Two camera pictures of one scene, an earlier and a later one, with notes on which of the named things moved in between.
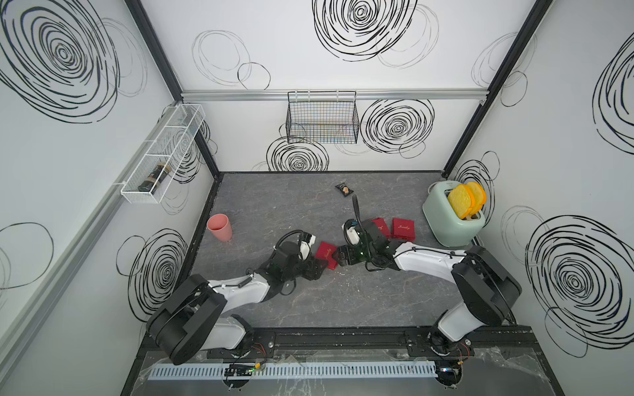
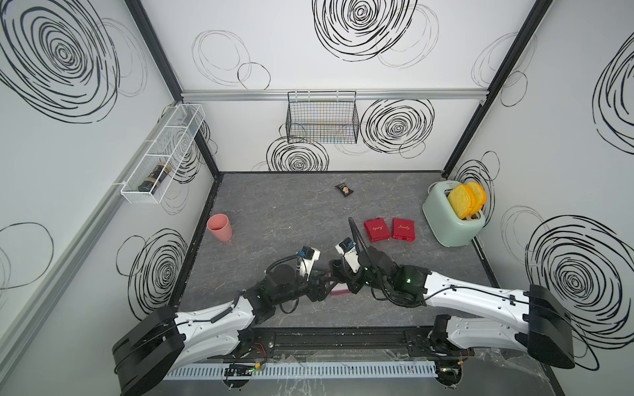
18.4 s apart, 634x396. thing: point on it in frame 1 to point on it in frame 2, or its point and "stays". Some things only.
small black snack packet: (344, 189) stays
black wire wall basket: (322, 117) stays
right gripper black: (347, 250) to (348, 276)
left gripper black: (311, 270) to (318, 293)
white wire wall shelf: (155, 172) stays
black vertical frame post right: (533, 20) stays
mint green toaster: (443, 220) stays
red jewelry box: (325, 252) to (340, 289)
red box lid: (382, 225) stays
